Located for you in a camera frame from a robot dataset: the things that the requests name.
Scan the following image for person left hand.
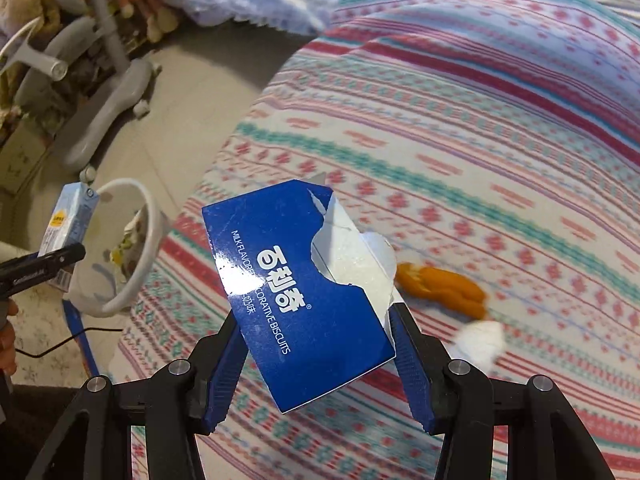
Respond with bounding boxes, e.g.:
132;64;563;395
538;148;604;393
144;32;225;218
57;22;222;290
0;299;18;376

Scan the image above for floral cloth cover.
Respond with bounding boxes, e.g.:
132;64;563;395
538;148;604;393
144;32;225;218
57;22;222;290
0;238;101;388

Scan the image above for black cable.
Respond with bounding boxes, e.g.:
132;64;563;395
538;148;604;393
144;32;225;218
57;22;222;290
12;327;124;360

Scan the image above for grey rolling desk chair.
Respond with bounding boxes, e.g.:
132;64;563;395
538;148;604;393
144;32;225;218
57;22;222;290
1;0;158;183

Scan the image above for striped patterned bed cover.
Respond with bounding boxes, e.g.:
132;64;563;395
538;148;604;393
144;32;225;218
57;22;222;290
110;0;639;479

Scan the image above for cardboard box on floor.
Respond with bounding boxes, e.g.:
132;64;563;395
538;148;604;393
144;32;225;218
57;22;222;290
1;117;52;196

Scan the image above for light blue milk carton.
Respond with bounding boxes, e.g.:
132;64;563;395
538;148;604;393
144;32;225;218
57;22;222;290
38;182;100;292

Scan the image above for blue biscuit box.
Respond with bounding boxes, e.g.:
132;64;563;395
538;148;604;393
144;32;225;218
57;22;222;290
202;180;399;413

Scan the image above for white tissue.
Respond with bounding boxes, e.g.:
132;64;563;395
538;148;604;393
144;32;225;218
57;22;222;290
451;320;506;372

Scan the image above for orange peel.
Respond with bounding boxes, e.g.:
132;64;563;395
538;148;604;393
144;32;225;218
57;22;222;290
395;262;487;320

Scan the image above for pink plush toy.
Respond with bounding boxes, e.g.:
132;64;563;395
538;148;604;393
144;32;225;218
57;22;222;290
112;0;181;44

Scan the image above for white patterned trash bin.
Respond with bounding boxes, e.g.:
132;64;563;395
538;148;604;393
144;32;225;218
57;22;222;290
64;178;169;318

